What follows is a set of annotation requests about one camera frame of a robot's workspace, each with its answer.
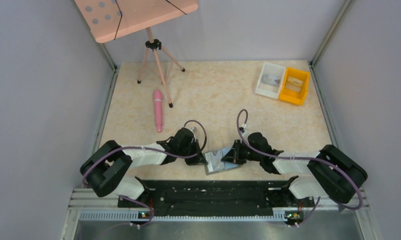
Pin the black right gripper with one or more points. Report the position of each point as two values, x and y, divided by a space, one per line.
234 155

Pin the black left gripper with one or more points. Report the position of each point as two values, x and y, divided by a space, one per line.
198 159

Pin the grey-green leather card holder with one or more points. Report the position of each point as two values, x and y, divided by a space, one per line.
219 168

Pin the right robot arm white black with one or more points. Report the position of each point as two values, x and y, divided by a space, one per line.
327 172

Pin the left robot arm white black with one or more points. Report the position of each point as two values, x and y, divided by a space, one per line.
106 170

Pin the card in white bin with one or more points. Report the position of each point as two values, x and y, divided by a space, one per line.
271 80

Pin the card in yellow bin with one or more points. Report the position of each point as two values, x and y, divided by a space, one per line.
294 84

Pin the pink cylindrical bottle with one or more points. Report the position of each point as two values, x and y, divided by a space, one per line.
158 110

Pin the white plastic bin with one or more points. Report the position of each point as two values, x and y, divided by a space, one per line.
267 90

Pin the yellow plastic bin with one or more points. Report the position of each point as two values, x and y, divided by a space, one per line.
291 96

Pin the pink music stand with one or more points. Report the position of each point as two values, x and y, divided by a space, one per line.
109 20

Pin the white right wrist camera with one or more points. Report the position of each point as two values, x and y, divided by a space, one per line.
244 130

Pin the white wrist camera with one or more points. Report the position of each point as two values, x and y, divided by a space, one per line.
194 131
244 130

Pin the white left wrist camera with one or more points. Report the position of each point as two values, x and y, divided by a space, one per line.
194 131

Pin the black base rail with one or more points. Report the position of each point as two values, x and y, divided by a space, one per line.
217 198

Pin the aluminium frame rail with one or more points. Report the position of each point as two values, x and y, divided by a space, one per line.
94 208

